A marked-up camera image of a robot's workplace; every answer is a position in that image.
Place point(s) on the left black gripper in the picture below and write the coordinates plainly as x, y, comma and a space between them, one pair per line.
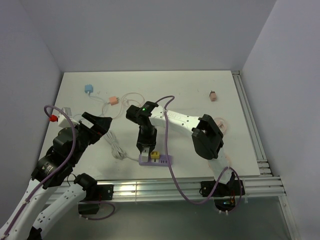
101, 126

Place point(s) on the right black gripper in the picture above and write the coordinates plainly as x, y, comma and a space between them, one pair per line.
151, 142

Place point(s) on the white plug adapter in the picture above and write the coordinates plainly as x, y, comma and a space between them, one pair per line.
145, 154

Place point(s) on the yellow plug adapter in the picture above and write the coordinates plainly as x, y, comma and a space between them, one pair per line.
155, 155

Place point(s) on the purple power strip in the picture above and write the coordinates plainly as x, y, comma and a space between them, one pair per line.
161, 162

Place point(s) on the brown pink plug adapter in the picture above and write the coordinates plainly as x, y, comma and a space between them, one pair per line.
213, 96

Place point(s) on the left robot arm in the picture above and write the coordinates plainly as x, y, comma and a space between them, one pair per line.
29, 219

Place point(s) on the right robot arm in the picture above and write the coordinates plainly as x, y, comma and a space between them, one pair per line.
206, 137

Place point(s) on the blue plug adapter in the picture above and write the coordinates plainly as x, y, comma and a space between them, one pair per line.
88, 89

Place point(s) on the round pink power socket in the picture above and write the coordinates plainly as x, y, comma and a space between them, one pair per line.
218, 164

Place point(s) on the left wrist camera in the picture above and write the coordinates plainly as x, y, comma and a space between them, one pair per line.
64, 118

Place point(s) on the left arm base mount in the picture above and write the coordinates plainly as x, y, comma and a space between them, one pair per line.
95, 198

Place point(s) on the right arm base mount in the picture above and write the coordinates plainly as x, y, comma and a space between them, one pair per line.
226, 196

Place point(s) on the aluminium side rail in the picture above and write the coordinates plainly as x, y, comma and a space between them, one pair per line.
263, 164

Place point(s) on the aluminium front rail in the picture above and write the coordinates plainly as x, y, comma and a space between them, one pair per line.
155, 190

